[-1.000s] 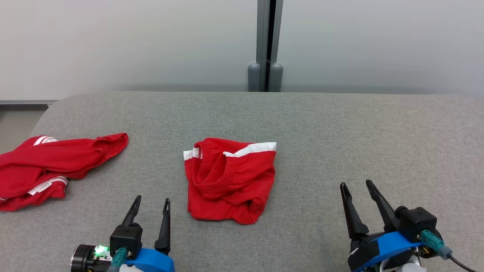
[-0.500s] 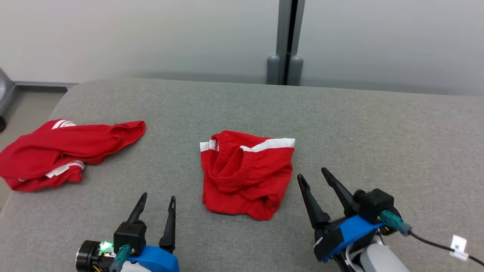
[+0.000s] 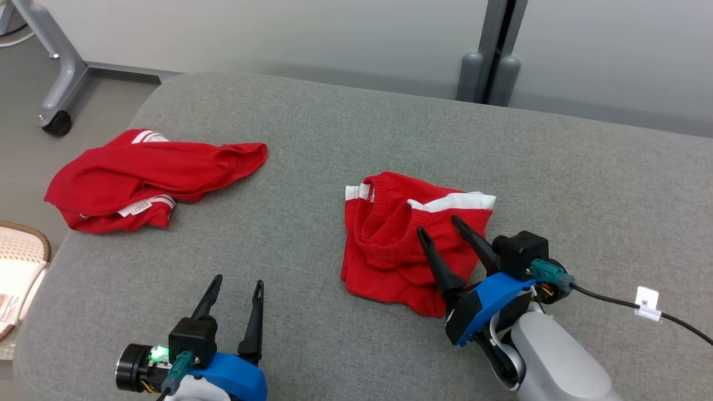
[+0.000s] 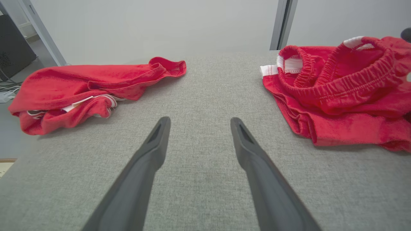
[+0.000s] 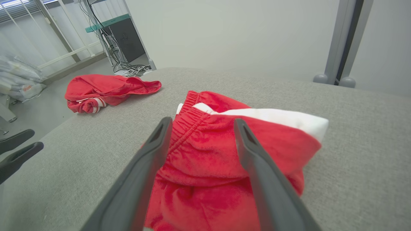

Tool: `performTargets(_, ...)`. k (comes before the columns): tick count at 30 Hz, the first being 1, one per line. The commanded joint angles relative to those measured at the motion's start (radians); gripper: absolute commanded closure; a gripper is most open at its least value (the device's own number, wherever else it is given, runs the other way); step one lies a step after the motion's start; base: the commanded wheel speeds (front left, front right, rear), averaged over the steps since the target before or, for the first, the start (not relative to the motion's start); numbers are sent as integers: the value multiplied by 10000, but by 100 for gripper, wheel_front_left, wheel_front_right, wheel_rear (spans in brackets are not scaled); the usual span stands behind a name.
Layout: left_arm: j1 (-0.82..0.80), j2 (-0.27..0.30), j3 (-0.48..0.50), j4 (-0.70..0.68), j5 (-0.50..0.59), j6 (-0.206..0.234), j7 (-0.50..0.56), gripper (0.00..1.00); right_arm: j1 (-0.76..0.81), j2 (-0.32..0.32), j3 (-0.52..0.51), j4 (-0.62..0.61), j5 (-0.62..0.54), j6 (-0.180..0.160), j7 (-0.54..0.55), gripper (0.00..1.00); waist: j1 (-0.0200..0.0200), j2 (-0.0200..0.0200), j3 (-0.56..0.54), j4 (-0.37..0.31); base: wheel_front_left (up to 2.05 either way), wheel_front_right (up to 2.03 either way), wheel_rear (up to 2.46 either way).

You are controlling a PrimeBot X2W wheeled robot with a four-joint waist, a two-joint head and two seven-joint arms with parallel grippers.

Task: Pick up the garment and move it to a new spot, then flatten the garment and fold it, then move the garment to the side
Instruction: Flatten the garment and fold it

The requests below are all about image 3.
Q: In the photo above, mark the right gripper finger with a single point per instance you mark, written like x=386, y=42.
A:
x=476, y=242
x=440, y=267

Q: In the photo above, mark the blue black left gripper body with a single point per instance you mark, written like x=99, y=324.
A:
x=239, y=376

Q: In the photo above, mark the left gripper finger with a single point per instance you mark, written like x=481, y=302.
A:
x=209, y=301
x=255, y=323

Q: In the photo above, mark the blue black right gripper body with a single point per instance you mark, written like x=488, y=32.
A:
x=490, y=301

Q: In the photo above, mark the red white basketball shorts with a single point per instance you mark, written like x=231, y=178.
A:
x=384, y=262

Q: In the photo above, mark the red shirt white sleeves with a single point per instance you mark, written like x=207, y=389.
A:
x=139, y=172

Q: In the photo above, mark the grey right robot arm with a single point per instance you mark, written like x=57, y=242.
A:
x=557, y=362

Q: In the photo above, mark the wicker laundry basket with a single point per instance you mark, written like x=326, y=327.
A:
x=22, y=250

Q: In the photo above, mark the black caster wheel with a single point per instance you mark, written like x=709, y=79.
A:
x=57, y=123

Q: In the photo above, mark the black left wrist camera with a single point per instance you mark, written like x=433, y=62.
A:
x=192, y=340

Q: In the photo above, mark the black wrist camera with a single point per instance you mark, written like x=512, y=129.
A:
x=521, y=250
x=192, y=340

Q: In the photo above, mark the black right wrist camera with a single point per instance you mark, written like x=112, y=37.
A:
x=521, y=250

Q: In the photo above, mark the grey cylindrical post foot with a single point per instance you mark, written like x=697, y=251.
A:
x=504, y=81
x=470, y=78

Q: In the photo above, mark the grey partition post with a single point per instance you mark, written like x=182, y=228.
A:
x=493, y=28

